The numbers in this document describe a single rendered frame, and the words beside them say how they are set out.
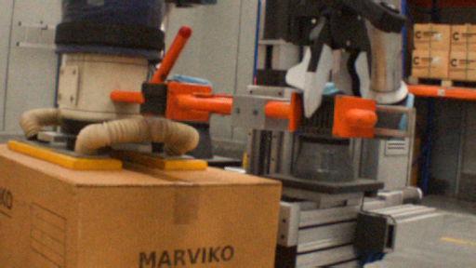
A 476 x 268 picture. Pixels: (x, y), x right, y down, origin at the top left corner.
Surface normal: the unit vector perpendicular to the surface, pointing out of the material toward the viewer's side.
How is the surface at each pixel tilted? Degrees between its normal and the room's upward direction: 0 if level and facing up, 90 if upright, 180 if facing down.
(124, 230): 90
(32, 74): 90
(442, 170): 90
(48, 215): 90
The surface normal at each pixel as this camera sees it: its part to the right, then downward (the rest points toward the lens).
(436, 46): -0.69, 0.04
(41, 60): 0.71, 0.09
